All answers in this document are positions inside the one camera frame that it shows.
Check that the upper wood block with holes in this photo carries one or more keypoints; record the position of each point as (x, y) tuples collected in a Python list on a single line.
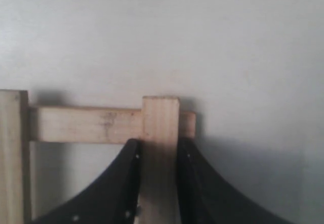
[(85, 124)]

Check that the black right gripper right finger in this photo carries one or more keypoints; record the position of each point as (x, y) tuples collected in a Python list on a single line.
[(204, 196)]

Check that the plain vertical wood block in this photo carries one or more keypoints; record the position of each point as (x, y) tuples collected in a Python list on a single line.
[(15, 157)]

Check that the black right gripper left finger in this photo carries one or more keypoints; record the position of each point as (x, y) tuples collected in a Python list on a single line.
[(111, 198)]

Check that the edge plain wood block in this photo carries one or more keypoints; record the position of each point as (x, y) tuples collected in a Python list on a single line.
[(160, 125)]

